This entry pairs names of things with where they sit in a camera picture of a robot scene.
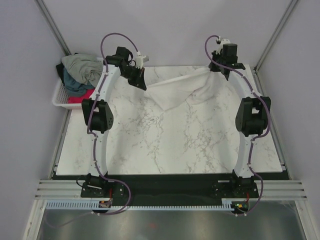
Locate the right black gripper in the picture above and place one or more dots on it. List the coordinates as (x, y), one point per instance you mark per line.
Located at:
(212, 67)

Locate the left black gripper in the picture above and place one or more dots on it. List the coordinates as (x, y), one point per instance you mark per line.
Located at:
(138, 82)

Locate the white t shirt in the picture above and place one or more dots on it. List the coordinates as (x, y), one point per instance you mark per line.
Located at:
(193, 88)

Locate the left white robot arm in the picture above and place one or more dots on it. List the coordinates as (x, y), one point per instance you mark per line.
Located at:
(99, 118)

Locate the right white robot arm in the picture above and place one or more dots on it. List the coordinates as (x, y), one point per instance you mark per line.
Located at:
(252, 121)

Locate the grey t shirt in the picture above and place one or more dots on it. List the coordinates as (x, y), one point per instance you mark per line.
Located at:
(84, 68)

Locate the teal t shirt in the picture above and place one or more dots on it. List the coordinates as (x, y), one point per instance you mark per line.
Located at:
(74, 88)

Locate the red t shirt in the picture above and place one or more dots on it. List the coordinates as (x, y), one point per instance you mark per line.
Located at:
(79, 99)

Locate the white plastic basket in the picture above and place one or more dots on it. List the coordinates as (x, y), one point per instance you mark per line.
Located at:
(60, 96)

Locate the black t shirt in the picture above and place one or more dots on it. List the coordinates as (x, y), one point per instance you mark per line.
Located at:
(60, 71)

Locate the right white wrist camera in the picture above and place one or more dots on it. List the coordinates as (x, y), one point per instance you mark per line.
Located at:
(221, 42)

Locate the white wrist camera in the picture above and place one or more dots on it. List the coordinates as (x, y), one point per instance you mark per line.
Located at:
(139, 60)
(221, 42)

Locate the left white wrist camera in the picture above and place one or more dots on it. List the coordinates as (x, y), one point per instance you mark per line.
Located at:
(139, 60)

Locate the right aluminium frame post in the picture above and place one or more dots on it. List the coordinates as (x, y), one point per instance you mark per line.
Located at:
(276, 33)

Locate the aluminium frame post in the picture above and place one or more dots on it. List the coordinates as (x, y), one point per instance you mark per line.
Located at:
(53, 26)
(276, 33)

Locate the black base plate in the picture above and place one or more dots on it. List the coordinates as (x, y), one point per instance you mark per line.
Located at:
(166, 188)

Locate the left aluminium frame post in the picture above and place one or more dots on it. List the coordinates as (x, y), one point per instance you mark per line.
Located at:
(53, 26)

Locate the aluminium front rail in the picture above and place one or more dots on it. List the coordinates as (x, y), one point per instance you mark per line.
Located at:
(284, 190)

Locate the white slotted cable duct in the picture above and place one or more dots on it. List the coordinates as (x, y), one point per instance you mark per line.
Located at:
(99, 205)

